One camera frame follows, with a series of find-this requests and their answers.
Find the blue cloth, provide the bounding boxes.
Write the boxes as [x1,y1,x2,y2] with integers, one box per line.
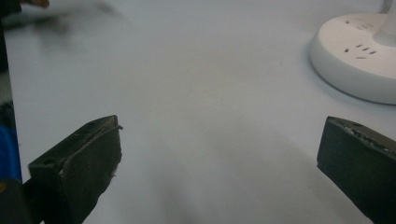
[0,124,23,182]

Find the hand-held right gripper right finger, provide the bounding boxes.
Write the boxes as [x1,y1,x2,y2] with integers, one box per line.
[316,116,396,224]

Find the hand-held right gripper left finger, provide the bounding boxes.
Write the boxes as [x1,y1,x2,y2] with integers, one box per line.
[28,114,124,224]

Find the white round power strip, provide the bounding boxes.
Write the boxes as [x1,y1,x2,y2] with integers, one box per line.
[309,0,396,105]

